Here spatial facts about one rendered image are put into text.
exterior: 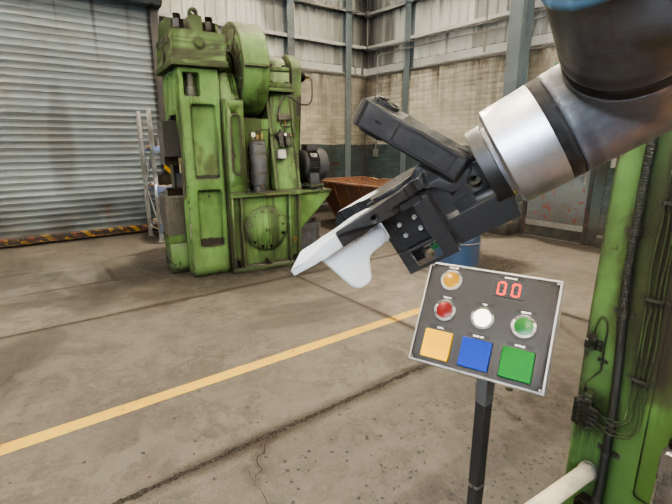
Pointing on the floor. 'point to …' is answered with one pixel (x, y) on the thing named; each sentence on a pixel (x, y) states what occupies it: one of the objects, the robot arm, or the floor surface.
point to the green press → (233, 150)
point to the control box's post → (480, 439)
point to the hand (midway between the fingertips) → (312, 240)
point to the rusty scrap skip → (350, 190)
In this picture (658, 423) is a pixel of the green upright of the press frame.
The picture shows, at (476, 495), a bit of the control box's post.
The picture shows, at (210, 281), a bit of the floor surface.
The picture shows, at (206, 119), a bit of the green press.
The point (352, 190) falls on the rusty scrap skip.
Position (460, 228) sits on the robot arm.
